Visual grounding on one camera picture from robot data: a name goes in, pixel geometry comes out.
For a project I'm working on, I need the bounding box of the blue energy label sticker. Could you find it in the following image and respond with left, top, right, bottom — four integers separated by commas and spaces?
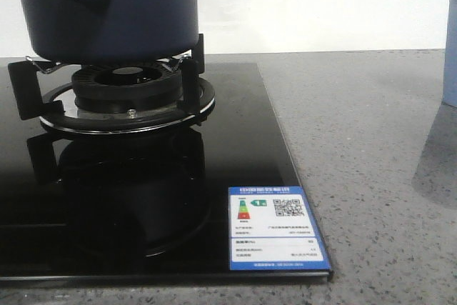
228, 186, 331, 274

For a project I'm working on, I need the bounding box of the light blue cup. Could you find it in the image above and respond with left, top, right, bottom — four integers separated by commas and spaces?
442, 0, 457, 107

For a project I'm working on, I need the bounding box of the black glass gas hob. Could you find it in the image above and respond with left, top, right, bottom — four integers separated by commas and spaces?
1, 64, 333, 287

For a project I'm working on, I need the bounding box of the black pot support grate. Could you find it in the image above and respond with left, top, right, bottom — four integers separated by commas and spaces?
8, 35, 215, 136

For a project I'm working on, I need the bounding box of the black gas burner head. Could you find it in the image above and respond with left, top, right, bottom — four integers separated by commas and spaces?
71, 62, 182, 114

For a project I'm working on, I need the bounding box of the dark blue cooking pot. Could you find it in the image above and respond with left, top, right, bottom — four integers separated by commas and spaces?
21, 0, 199, 64

